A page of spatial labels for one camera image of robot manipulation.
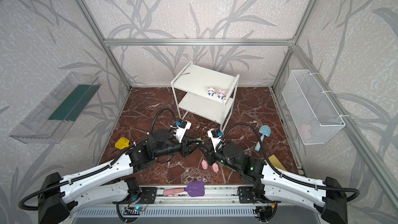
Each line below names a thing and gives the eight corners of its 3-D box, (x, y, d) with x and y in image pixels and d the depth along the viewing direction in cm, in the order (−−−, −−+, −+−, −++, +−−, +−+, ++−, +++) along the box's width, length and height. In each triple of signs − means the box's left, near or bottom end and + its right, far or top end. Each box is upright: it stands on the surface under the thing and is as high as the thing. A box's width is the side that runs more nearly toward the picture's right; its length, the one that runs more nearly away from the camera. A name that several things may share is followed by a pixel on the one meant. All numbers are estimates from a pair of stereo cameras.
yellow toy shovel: (115, 149, 91) (113, 147, 89) (119, 139, 95) (117, 137, 93) (127, 149, 91) (125, 147, 89) (131, 139, 95) (129, 137, 93)
